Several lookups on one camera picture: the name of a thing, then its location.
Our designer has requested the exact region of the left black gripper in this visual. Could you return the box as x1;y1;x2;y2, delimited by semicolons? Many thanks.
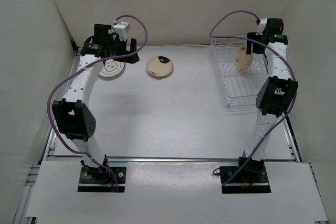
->
106;35;139;64

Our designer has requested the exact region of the cream plate with red seal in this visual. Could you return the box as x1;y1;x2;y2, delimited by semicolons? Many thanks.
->
235;44;253;72

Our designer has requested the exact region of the white green-rimmed plate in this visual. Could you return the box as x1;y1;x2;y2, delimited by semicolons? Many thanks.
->
99;60;125;79

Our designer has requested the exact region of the cream plate with dark mark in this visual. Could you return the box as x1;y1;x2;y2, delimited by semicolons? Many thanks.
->
145;56;174;79

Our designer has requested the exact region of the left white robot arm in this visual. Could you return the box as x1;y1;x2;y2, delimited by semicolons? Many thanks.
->
51;22;139;182

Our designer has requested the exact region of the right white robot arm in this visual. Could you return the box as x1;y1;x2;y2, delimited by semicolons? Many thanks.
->
236;18;298;182

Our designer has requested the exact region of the white front board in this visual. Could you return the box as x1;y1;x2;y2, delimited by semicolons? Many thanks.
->
27;161;328;223

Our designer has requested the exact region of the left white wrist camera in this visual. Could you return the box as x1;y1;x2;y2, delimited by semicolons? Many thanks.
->
112;22;131;41

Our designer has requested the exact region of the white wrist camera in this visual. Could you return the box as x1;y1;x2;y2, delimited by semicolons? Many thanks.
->
112;22;131;41
256;18;268;36

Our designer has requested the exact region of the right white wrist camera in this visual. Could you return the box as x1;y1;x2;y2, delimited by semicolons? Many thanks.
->
256;18;268;36

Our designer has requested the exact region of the white wire dish rack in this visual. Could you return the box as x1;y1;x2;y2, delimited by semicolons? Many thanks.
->
211;39;268;107

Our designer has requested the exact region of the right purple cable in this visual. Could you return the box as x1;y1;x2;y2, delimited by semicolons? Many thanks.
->
209;10;297;190

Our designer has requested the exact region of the purple cable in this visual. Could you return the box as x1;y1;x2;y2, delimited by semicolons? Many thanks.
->
47;14;148;193
209;10;297;190

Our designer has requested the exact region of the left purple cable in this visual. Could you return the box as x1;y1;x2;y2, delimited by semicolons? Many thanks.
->
47;14;148;193

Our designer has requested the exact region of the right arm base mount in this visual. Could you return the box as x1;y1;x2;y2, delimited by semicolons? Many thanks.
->
213;166;271;194

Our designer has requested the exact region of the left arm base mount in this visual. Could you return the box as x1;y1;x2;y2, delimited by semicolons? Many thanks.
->
77;165;127;193

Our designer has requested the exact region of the aluminium frame rail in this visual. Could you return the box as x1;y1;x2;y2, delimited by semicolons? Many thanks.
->
41;155;297;164

